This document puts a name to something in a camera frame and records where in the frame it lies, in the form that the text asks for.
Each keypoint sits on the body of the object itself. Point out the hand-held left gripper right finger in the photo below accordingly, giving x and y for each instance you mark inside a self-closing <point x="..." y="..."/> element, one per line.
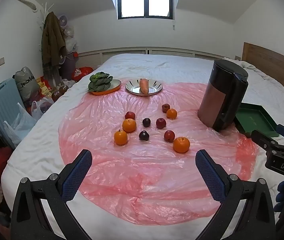
<point x="210" y="177"/>

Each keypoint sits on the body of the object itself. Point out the green bok choy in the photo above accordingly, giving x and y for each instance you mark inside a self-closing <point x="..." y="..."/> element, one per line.
<point x="99" y="81"/>

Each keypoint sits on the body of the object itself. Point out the grey bag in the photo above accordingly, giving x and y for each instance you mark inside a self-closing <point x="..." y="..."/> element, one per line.
<point x="26" y="82"/>

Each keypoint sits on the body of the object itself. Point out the orange plate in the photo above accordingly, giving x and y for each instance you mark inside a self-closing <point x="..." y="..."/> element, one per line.
<point x="113" y="88"/>

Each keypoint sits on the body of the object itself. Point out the wooden headboard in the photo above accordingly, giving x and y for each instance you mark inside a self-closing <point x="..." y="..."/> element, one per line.
<point x="269" y="57"/>

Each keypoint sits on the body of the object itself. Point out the white bed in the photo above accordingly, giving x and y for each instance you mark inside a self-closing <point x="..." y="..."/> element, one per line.
<point x="157" y="65"/>

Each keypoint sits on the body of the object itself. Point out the carrot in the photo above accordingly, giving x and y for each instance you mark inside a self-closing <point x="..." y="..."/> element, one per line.
<point x="144" y="86"/>

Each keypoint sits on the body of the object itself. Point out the small white fan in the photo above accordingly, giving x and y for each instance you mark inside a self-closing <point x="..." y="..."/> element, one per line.
<point x="63" y="20"/>

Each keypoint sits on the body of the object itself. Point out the purple bin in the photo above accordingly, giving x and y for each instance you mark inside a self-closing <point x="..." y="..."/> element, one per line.
<point x="68" y="67"/>

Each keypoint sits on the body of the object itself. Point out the brown coat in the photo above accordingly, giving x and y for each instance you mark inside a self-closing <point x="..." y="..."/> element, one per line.
<point x="52" y="40"/>

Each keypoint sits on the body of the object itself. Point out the pink plastic sheet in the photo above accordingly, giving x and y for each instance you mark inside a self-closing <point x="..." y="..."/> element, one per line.
<point x="137" y="170"/>

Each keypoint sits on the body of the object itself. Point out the white coat rack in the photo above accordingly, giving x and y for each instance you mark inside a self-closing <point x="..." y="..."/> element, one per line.
<point x="46" y="8"/>

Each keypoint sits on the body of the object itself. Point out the orange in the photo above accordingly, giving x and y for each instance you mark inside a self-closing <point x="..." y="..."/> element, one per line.
<point x="129" y="125"/>
<point x="120" y="138"/>
<point x="171" y="114"/>
<point x="181" y="145"/>

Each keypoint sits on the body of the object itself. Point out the light blue suitcase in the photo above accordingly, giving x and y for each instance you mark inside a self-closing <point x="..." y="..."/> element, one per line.
<point x="2" y="97"/>

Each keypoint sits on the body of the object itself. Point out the dark purple plum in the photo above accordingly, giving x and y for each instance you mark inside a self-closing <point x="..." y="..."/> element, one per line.
<point x="144" y="135"/>
<point x="146" y="122"/>

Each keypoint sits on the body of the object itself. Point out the red bag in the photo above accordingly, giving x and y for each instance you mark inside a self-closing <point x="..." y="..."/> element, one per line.
<point x="83" y="72"/>

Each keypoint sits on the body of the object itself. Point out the wall pipe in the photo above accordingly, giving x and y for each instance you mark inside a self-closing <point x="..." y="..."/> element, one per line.
<point x="24" y="2"/>

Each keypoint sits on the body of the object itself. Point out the crumpled white blanket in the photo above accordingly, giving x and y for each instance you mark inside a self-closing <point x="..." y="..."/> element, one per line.
<point x="250" y="67"/>

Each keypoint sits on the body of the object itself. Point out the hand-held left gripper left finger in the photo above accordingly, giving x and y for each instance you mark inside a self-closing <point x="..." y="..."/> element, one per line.
<point x="78" y="175"/>

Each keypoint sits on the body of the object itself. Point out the person's right hand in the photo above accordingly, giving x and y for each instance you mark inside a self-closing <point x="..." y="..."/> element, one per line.
<point x="283" y="193"/>

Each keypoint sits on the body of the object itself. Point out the white radiator cover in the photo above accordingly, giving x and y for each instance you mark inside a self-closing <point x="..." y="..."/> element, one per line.
<point x="132" y="51"/>

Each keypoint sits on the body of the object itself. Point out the white plastic bag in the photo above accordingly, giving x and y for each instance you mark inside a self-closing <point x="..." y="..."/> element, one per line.
<point x="19" y="127"/>
<point x="38" y="107"/>

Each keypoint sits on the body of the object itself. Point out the white striped plate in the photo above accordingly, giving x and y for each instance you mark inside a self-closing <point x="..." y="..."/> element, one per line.
<point x="155" y="87"/>

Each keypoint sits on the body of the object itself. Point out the green tray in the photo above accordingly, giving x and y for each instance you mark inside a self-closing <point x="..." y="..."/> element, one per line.
<point x="254" y="120"/>

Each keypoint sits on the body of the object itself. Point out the red apple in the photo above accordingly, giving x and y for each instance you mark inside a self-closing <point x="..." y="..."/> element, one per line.
<point x="161" y="123"/>
<point x="166" y="107"/>
<point x="130" y="115"/>
<point x="169" y="136"/>

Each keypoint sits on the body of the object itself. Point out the yellow and red boxes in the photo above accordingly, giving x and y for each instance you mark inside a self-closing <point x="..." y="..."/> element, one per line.
<point x="44" y="87"/>

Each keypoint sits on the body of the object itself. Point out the clear plastic bags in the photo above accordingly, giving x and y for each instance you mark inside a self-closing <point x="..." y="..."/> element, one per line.
<point x="70" y="38"/>

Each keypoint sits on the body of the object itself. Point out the black and copper kettle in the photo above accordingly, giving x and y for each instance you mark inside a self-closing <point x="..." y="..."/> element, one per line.
<point x="217" y="97"/>

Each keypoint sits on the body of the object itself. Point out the brown jar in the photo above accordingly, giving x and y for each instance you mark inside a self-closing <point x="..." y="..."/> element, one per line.
<point x="63" y="89"/>
<point x="56" y="96"/>

